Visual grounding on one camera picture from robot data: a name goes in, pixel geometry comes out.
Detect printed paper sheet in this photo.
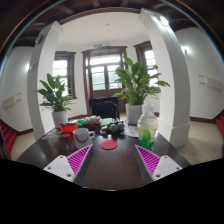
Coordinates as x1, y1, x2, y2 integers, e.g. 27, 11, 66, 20
123, 123, 141, 138

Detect large potted plant, white pot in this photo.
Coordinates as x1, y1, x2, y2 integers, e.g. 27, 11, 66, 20
113, 56, 171, 126

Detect black chair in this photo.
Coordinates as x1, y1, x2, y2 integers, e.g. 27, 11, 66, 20
88, 96, 120, 120

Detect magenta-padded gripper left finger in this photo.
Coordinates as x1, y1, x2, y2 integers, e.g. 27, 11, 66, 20
42, 143, 94, 186

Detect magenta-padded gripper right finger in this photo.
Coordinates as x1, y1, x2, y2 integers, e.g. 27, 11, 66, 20
134, 144, 183, 186

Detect box of small snacks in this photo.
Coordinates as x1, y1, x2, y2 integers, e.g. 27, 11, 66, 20
81, 115, 102, 131

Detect red plastic basket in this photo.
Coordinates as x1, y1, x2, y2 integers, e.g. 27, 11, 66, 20
59, 122, 79, 134

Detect flat round red coaster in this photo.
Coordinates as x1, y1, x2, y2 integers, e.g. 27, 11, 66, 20
100, 139, 119, 151

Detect white wall unit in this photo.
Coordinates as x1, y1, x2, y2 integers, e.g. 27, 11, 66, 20
198, 74, 224, 91
1, 92, 23, 109

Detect white ceramic mug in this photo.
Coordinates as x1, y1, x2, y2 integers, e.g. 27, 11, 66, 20
72, 127, 96, 150

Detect clear green-labelled drink bottle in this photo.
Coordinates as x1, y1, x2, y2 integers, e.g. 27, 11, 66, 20
136, 100, 159, 153

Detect dark wooden glazed door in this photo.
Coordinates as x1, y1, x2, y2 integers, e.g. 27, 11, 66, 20
81, 45, 129, 116

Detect green flat packet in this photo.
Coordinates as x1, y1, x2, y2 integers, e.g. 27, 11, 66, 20
100, 117, 116, 127

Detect bright pillar lamp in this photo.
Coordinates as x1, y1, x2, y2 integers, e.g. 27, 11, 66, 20
159, 16, 169, 27

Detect small potted plant, white pot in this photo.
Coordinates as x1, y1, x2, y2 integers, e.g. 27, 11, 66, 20
35, 73, 75, 129

